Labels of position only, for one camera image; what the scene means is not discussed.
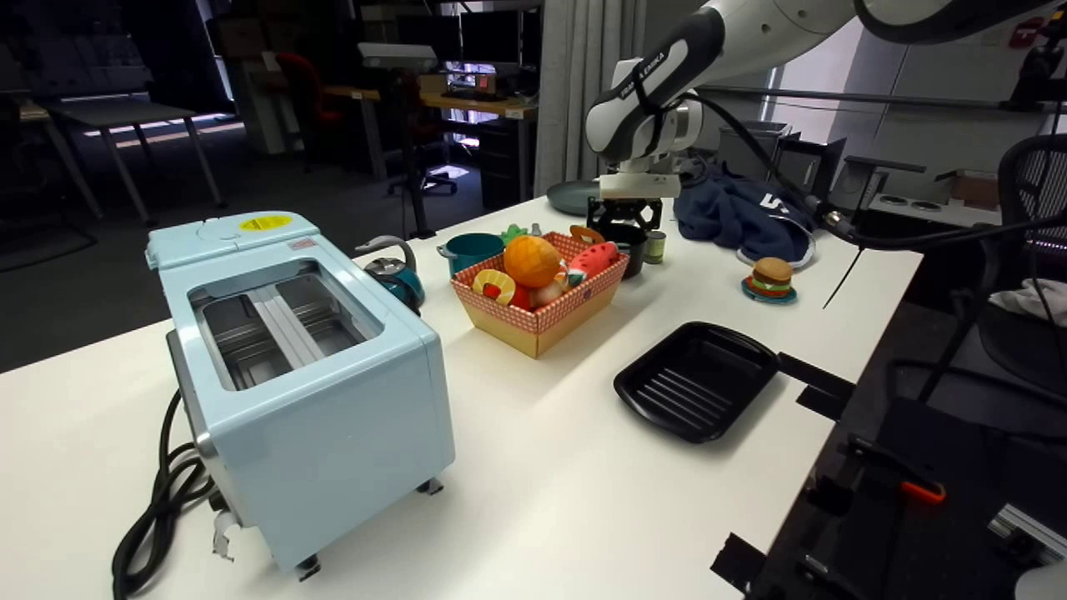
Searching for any white curtain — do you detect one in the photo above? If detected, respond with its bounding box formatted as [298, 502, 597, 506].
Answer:
[532, 0, 650, 197]

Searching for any toy burger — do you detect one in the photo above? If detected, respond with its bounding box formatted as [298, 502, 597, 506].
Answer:
[744, 252, 796, 300]

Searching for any black robot stand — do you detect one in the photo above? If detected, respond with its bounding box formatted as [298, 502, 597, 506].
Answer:
[710, 297, 1067, 600]

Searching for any white cloth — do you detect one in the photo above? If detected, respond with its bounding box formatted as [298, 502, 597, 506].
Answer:
[986, 277, 1067, 330]

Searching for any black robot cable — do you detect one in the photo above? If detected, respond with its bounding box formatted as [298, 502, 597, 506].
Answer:
[630, 62, 1067, 315]

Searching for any light blue toaster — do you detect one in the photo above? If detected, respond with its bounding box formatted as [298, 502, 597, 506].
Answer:
[143, 211, 462, 579]

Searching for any metal frame table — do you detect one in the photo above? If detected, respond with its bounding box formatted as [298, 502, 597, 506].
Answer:
[13, 96, 250, 227]

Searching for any black pot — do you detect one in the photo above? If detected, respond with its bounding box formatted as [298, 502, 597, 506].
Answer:
[594, 227, 653, 280]

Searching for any wooden desk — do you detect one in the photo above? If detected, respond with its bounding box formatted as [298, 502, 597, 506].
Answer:
[418, 86, 539, 211]

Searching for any black table clamp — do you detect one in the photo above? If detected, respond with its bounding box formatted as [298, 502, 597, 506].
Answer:
[778, 350, 861, 424]
[710, 529, 773, 592]

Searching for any wooden basket of fruit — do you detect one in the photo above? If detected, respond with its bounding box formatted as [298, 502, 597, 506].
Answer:
[447, 231, 635, 359]

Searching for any orange fruit plush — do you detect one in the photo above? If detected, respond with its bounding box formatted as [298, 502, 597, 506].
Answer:
[501, 235, 565, 294]

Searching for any teal toy kettle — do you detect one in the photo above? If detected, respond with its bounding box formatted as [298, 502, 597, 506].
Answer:
[353, 235, 429, 317]

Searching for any teal bowl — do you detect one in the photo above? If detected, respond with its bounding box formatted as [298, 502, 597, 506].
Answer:
[435, 231, 508, 280]

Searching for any dark blue cloth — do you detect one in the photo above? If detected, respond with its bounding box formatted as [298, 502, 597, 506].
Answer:
[671, 164, 820, 266]

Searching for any orange clamp handle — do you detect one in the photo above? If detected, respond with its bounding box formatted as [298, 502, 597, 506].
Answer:
[898, 477, 952, 510]

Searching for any red round plush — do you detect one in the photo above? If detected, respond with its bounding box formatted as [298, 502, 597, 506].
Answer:
[508, 280, 547, 315]

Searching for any black grill tray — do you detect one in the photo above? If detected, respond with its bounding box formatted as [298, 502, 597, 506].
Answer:
[609, 320, 783, 447]

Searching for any red spotted long plush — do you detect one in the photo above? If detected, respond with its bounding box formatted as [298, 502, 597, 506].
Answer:
[561, 238, 626, 284]

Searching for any black toaster power cord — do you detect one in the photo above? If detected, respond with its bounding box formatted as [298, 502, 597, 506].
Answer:
[110, 386, 220, 600]

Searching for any teal saucer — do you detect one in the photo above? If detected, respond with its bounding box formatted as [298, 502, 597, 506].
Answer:
[741, 277, 800, 306]

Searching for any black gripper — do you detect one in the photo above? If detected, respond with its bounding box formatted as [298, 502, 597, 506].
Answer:
[585, 195, 667, 252]

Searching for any yellow fruit slice plush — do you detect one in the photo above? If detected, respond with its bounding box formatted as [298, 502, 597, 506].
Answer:
[471, 262, 521, 309]

